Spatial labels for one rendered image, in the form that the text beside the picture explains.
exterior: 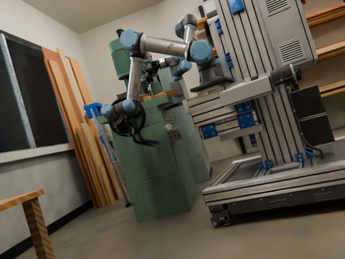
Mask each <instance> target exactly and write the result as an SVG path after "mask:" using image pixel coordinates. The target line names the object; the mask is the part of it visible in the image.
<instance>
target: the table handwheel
mask: <svg viewBox="0 0 345 259"><path fill-rule="evenodd" d="M124 100H127V97H121V98H119V99H117V100H115V101H114V102H113V103H112V105H115V104H117V103H120V102H122V101H124ZM112 105H111V106H112ZM138 105H139V108H140V110H141V112H139V113H135V114H125V116H124V120H128V121H129V120H130V119H132V117H133V116H134V117H135V119H136V115H140V114H142V121H141V124H140V126H139V127H138V129H137V130H135V131H134V135H136V134H137V133H139V132H140V131H141V129H142V128H143V126H144V124H145V120H146V113H145V110H144V107H143V105H142V104H141V103H140V102H139V101H138ZM108 123H109V126H110V128H111V129H112V130H113V131H114V132H115V133H116V134H118V135H120V134H119V131H118V130H117V129H116V128H115V127H114V125H113V124H112V123H111V122H110V121H109V120H108ZM134 135H133V134H132V133H130V134H129V136H130V137H131V136H134ZM120 136H122V135H120ZM123 137H128V136H127V134H123Z"/></svg>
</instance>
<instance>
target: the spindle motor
mask: <svg viewBox="0 0 345 259"><path fill-rule="evenodd" d="M108 46H109V50H110V53H111V56H112V60H113V63H114V67H115V69H116V73H117V76H118V79H119V80H126V79H125V78H126V77H129V74H130V66H131V59H130V51H128V50H126V49H124V48H123V46H122V45H121V43H120V39H116V40H113V41H111V42H110V43H109V45H108Z"/></svg>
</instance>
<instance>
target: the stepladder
mask: <svg viewBox="0 0 345 259"><path fill-rule="evenodd" d="M102 106H103V105H102V103H98V102H96V103H93V104H89V105H86V106H84V110H85V111H86V114H87V117H88V119H91V118H92V119H93V121H94V124H95V126H96V129H97V131H98V134H99V136H100V137H99V139H100V140H101V142H102V144H103V147H104V150H105V152H106V155H107V157H108V160H109V162H110V165H111V167H112V170H113V172H114V175H115V177H116V180H117V182H118V185H119V187H120V190H121V192H122V195H123V197H124V200H125V202H126V205H125V206H126V207H129V206H130V205H131V203H130V202H129V201H128V199H127V196H126V194H125V191H124V189H123V186H122V185H123V184H124V187H125V189H126V191H127V193H128V196H129V198H130V195H129V191H128V187H127V184H126V180H125V177H124V174H123V171H122V169H121V167H120V165H119V161H120V160H119V157H118V153H117V149H116V146H115V143H114V141H113V138H112V136H111V134H110V132H109V130H108V127H107V125H106V124H99V122H98V118H97V117H99V116H102V114H101V107H102ZM114 151H115V152H116V154H117V157H118V159H117V157H116V155H115V153H114ZM114 164H115V166H116V168H117V170H118V173H119V175H120V178H121V180H122V182H121V181H120V179H119V176H118V174H117V171H116V168H115V166H114ZM130 200H131V198H130Z"/></svg>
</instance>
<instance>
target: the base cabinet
mask: <svg viewBox="0 0 345 259"><path fill-rule="evenodd" d="M167 122H172V123H173V124H174V128H173V129H172V130H173V131H174V130H178V129H179V126H178V123H177V121H163V122H160V123H156V124H153V125H150V126H147V127H144V128H142V129H141V131H140V133H141V137H142V138H143V139H148V140H154V141H160V144H156V145H155V147H152V146H146V145H141V144H136V143H134V142H133V139H132V136H131V137H123V136H120V135H118V136H115V137H113V140H114V143H115V146H116V149H117V153H118V157H119V160H120V163H121V167H122V170H123V174H124V177H125V180H126V184H127V187H128V191H129V195H130V198H131V201H132V205H133V208H134V211H135V214H136V218H137V221H138V223H140V222H143V221H147V220H151V219H155V218H159V217H163V216H168V215H172V214H176V213H181V212H185V211H189V210H191V207H192V205H193V203H194V200H195V198H196V195H197V193H198V189H197V186H196V183H195V179H194V176H193V173H192V170H191V167H190V163H189V159H188V156H187V153H186V149H185V146H184V143H183V139H180V140H177V141H174V142H169V139H168V136H167V132H170V130H167V129H166V128H165V124H166V123H167ZM179 130H180V129H179Z"/></svg>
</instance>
